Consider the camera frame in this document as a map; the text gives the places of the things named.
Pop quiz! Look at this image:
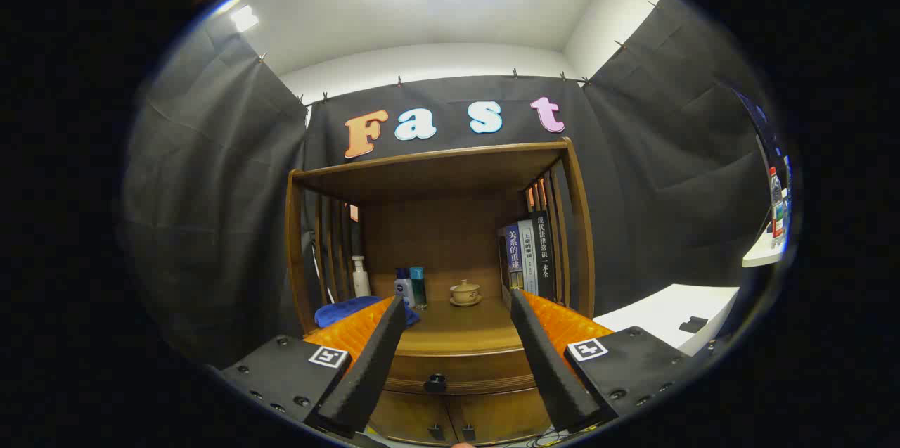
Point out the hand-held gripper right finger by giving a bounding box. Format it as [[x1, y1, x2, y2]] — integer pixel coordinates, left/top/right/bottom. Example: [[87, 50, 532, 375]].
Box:
[[509, 288, 697, 435]]

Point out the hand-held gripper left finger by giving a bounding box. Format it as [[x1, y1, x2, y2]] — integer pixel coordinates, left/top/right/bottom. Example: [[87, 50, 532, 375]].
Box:
[[219, 295, 409, 439]]

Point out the wooden drawer with black knob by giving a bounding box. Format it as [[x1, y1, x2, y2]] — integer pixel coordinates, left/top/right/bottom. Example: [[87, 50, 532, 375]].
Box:
[[383, 346, 541, 396]]

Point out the wooden cabinet door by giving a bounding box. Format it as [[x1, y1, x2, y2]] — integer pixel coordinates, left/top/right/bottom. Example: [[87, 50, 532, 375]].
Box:
[[369, 390, 451, 445], [446, 404, 553, 445]]

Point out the wooden countertop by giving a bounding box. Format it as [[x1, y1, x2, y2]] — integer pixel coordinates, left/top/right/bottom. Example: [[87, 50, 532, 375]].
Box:
[[390, 297, 527, 357]]

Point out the brown wooden cabinet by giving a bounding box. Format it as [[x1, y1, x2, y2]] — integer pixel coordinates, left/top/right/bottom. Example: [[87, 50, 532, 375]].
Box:
[[285, 137, 597, 445]]

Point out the blue towel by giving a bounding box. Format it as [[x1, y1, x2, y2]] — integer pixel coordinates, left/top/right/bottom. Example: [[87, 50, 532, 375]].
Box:
[[314, 295, 421, 329]]

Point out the white pump bottle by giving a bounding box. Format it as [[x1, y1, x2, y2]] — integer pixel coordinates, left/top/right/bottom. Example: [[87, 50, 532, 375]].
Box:
[[352, 255, 371, 298]]

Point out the white bottle with blue cap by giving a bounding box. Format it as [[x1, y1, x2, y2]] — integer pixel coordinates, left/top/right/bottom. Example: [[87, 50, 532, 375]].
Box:
[[394, 267, 416, 308]]

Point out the teal transparent bottle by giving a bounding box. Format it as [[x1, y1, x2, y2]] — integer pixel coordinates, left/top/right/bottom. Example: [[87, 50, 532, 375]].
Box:
[[409, 266, 428, 310]]

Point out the book with pale spine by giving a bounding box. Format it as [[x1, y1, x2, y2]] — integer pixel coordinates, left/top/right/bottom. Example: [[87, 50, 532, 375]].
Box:
[[517, 219, 539, 296]]

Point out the beige lidded tea cup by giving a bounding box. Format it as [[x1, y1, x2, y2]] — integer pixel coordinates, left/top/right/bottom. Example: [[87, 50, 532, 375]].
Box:
[[450, 279, 483, 307]]

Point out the white side table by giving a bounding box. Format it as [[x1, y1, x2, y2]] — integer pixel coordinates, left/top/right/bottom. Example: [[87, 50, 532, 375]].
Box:
[[594, 284, 740, 357]]

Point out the book with black spine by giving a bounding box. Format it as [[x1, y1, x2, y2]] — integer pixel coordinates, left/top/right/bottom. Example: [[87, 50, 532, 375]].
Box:
[[529, 211, 558, 301]]

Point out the white wall shelf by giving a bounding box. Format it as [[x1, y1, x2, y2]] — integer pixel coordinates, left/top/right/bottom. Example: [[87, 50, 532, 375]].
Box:
[[742, 230, 787, 268]]

